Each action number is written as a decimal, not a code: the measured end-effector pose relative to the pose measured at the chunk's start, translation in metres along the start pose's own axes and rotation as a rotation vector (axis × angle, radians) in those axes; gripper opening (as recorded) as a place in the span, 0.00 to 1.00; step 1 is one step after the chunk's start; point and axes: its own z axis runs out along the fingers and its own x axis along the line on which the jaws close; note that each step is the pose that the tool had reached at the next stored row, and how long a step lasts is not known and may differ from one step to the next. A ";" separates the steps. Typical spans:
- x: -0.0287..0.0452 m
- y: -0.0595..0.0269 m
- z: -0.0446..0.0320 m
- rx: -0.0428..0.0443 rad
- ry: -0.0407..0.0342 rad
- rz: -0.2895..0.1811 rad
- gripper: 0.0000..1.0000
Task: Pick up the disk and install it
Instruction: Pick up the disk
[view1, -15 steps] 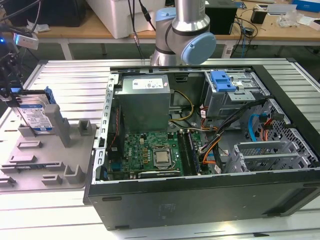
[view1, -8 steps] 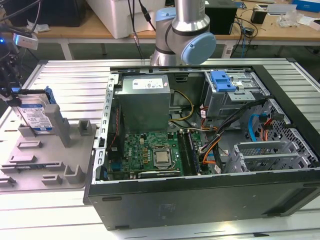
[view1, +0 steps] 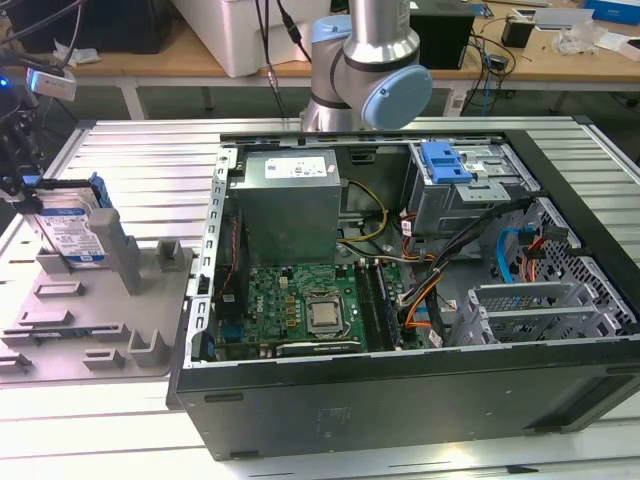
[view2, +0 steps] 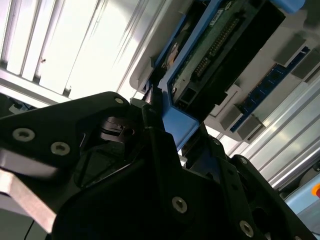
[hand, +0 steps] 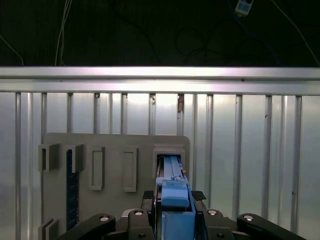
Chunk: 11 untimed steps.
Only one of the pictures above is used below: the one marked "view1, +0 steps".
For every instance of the hard disk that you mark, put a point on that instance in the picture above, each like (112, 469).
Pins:
(70, 230)

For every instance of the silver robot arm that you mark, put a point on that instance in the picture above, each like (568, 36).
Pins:
(380, 30)

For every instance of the grey metal disk bay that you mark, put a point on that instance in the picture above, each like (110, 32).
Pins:
(525, 292)

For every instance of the white crumpled tissue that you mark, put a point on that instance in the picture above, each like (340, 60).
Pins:
(75, 55)

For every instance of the large black box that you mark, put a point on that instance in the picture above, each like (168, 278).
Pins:
(125, 25)

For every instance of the wooden desk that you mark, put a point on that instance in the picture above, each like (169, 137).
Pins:
(175, 62)

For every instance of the grey parts rack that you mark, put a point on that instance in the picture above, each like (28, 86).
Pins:
(85, 320)

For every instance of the black case fan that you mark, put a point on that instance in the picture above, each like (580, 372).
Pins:
(235, 250)

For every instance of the white plastic box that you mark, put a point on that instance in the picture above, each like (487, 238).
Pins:
(240, 35)

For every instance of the grey power supply unit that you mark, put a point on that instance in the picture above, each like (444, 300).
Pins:
(285, 220)

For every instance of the green motherboard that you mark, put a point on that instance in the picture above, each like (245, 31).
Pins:
(272, 295)

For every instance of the CPU socket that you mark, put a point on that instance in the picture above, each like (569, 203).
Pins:
(305, 320)

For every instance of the silver CPU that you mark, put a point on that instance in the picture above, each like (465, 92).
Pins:
(325, 315)

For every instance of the black graphics card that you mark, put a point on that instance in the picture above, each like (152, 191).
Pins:
(320, 348)

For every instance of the black RAM slot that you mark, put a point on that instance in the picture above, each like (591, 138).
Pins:
(367, 305)
(387, 310)

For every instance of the black PC case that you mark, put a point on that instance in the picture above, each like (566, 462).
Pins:
(350, 410)

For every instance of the blue plastic latch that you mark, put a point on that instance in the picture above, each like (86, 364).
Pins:
(442, 170)

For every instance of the grey optical drive cage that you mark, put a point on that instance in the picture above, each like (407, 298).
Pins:
(440, 210)

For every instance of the black tower box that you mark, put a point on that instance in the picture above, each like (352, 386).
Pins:
(450, 40)

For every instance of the small black box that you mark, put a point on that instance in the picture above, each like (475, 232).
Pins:
(517, 32)

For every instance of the clear plastic bag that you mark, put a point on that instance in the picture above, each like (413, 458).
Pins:
(580, 37)

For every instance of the blue cardboard box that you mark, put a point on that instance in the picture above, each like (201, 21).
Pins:
(615, 10)

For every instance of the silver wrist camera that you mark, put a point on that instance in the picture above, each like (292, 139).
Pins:
(52, 85)

